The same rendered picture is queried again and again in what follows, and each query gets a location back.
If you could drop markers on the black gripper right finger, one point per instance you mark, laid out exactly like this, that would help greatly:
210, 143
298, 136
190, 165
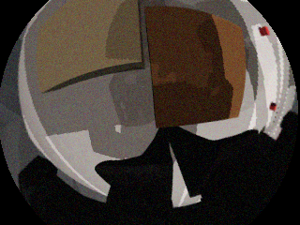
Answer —
197, 157

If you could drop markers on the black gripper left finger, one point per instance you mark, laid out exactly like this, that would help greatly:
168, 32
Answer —
153, 167

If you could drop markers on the small red cube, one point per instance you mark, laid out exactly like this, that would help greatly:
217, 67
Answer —
273, 107
264, 31

